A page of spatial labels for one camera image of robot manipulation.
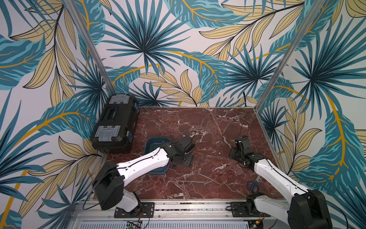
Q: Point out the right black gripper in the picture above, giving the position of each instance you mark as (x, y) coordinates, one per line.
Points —
(236, 153)

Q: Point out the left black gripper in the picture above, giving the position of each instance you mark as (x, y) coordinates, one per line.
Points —
(189, 161)

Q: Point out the teal plastic storage tray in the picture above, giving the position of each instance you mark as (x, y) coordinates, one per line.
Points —
(152, 144)

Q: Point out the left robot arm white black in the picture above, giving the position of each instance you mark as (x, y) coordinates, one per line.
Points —
(112, 178)

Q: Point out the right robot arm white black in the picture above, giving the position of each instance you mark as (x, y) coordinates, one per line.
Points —
(301, 208)

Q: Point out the black plastic toolbox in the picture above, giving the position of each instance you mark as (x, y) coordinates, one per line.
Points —
(115, 129)

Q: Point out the scissors with blue handle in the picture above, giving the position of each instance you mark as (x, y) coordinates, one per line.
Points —
(253, 185)

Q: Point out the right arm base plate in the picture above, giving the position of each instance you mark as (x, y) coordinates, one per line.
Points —
(242, 209)

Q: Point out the aluminium mounting rail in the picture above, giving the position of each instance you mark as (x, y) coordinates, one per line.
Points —
(176, 214)

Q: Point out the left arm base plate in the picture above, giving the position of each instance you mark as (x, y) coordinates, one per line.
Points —
(143, 210)

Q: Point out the right aluminium frame post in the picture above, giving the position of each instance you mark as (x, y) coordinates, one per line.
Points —
(308, 19)

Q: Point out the aluminium frame post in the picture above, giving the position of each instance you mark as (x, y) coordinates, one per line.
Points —
(82, 28)
(308, 19)

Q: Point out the left aluminium frame post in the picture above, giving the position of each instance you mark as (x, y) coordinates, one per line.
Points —
(82, 28)

